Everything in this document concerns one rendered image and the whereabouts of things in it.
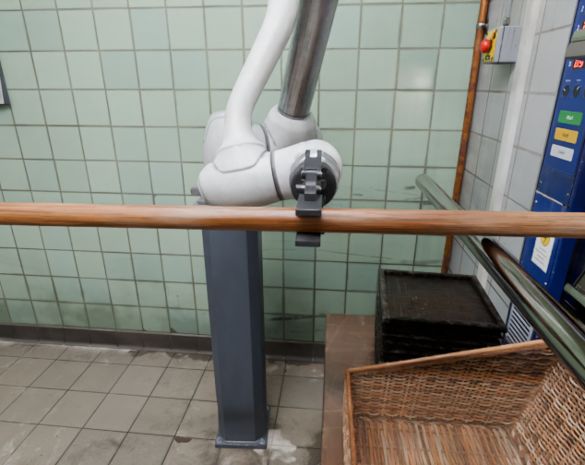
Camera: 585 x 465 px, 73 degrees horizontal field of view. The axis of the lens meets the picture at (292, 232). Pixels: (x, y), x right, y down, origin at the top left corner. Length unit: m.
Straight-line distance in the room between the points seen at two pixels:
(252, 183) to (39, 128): 1.53
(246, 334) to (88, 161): 1.13
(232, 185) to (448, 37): 1.21
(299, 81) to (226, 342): 0.90
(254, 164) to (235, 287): 0.65
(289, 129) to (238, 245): 0.40
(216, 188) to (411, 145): 1.12
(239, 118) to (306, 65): 0.39
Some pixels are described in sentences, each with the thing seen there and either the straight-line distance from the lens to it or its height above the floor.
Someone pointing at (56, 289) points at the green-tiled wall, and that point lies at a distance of 2.45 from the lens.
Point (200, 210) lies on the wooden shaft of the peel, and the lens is 0.49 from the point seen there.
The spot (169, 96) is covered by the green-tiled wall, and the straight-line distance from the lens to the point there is 1.85.
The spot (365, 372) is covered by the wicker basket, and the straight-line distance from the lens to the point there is 0.97.
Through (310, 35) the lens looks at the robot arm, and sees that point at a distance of 1.13.
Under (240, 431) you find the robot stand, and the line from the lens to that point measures 1.73.
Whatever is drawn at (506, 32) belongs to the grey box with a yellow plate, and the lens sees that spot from 1.45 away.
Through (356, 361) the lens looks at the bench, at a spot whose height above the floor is 0.58.
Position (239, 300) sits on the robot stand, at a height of 0.66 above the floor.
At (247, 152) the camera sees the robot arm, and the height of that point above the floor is 1.22.
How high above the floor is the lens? 1.35
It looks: 21 degrees down
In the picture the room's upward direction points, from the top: straight up
